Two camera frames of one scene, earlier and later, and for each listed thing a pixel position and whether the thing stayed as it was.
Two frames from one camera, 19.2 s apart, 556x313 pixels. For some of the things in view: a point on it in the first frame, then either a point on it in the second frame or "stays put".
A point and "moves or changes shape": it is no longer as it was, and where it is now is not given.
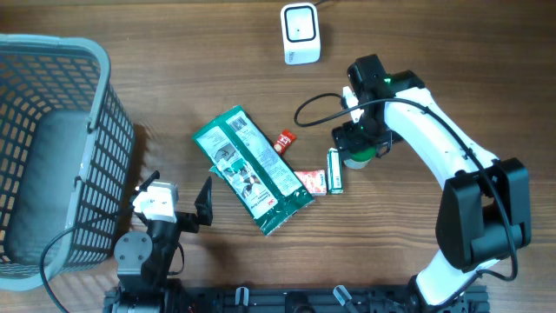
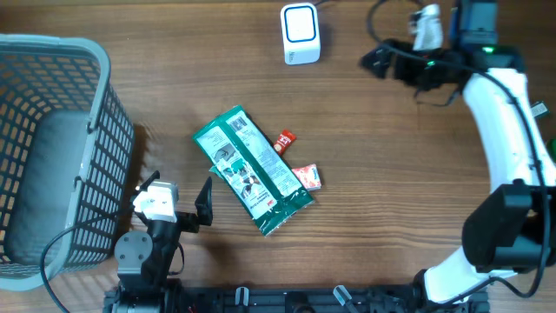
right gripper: (355, 141) → (389, 59)
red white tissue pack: (314, 180) moves or changes shape
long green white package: (255, 168) stays put
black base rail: (328, 299) stays put
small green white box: (334, 171) → (539, 109)
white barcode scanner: (300, 33) stays put
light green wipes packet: (215, 169) stays put
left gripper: (202, 205) stays put
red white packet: (285, 139) stays put
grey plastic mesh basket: (66, 148) stays put
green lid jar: (359, 160) → (551, 144)
